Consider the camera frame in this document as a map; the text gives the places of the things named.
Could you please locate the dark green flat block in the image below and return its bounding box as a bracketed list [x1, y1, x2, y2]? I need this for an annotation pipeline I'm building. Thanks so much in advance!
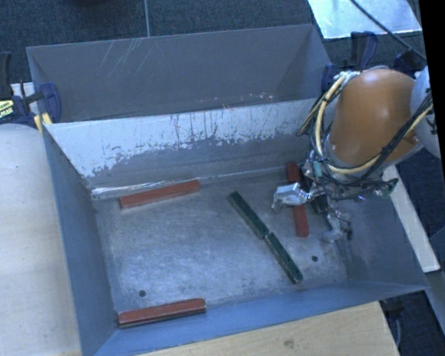
[225, 186, 272, 244]
[262, 227, 306, 290]

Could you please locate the grey metal bin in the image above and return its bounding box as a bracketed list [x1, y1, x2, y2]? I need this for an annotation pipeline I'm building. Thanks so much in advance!
[24, 0, 435, 356]

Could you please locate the red-brown flat block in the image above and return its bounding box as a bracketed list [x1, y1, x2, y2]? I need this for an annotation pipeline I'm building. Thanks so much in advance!
[115, 296, 209, 331]
[117, 178, 203, 211]
[284, 161, 312, 240]

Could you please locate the pale wood board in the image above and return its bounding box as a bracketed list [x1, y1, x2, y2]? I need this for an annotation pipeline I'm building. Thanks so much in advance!
[0, 115, 84, 356]

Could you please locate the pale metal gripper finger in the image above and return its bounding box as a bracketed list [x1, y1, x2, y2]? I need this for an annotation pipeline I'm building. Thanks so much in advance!
[275, 181, 307, 199]
[270, 190, 314, 212]

